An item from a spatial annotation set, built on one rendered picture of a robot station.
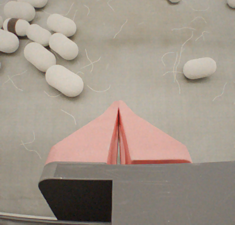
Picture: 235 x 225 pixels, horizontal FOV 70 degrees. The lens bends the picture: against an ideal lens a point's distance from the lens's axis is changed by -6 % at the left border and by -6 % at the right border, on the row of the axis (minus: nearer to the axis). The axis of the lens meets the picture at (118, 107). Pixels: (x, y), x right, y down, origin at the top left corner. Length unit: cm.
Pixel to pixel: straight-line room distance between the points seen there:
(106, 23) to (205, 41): 11
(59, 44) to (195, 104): 14
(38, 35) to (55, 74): 5
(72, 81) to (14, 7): 11
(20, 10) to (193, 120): 21
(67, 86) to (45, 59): 4
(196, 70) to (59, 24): 14
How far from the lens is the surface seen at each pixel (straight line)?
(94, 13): 22
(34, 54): 19
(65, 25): 20
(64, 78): 16
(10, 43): 21
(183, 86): 19
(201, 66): 18
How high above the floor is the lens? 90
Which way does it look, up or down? 77 degrees down
